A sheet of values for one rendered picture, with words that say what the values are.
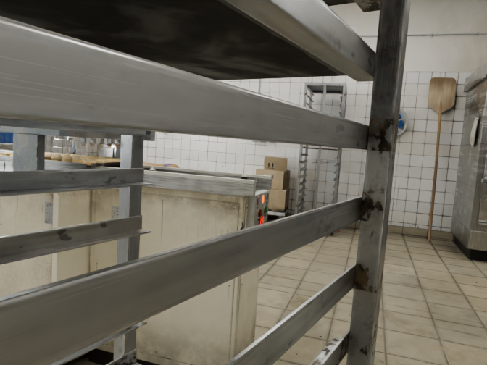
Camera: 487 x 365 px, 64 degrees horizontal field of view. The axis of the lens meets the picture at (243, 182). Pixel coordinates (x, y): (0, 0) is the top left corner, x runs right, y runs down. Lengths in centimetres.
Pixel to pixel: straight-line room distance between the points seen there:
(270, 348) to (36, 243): 42
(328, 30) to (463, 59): 536
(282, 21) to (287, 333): 26
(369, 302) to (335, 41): 32
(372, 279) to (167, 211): 119
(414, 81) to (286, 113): 532
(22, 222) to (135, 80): 166
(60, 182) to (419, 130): 514
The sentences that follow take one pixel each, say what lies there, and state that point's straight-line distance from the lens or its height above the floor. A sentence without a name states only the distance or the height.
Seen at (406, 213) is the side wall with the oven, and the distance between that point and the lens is 558.
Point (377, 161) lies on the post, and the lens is 52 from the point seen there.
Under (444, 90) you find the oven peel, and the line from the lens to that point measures 558.
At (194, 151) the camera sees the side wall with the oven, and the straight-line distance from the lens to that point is 610.
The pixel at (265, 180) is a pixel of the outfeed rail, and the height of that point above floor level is 88.
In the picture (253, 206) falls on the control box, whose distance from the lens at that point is 154.
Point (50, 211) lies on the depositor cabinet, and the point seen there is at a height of 73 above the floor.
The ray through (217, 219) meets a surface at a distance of 154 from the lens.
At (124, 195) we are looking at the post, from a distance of 76.
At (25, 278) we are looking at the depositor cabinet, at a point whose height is 43.
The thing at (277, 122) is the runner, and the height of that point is 105.
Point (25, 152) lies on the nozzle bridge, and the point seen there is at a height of 95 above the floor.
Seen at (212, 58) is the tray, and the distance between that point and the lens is 48.
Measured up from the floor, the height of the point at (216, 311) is 36.
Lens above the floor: 103
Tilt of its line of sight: 5 degrees down
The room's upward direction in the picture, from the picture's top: 4 degrees clockwise
